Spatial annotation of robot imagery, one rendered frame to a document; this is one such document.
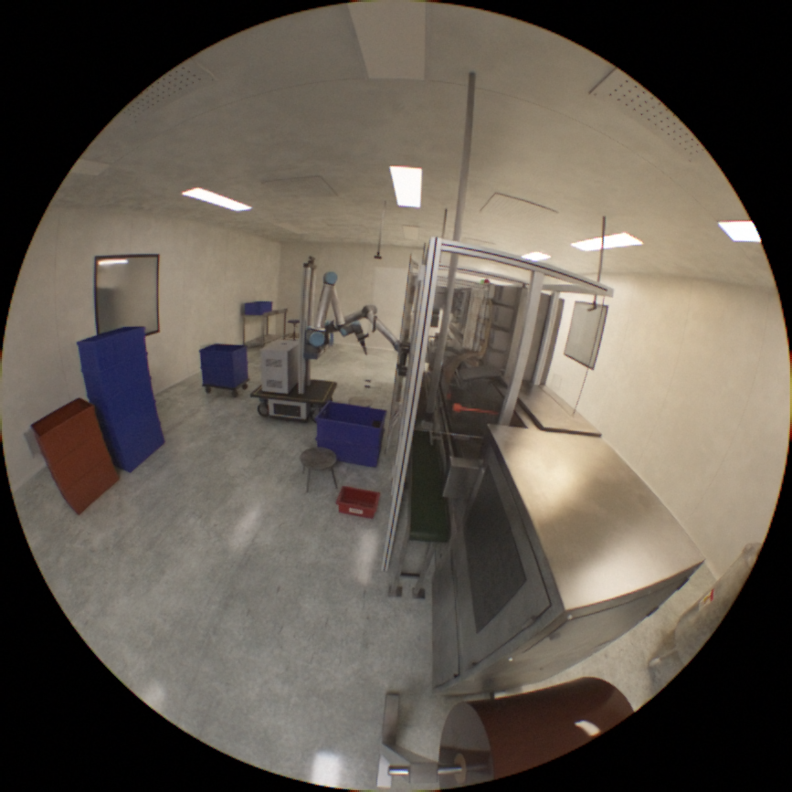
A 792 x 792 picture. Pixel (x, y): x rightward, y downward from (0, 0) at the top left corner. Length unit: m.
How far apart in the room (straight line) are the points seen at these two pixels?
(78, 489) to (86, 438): 0.44
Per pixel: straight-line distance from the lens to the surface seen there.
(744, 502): 3.50
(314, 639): 1.65
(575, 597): 0.58
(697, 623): 2.15
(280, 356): 3.08
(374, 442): 2.44
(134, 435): 3.00
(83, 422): 2.72
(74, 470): 2.78
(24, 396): 3.87
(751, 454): 3.47
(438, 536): 1.12
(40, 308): 3.87
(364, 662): 1.61
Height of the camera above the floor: 1.58
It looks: 22 degrees down
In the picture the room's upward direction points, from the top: 7 degrees clockwise
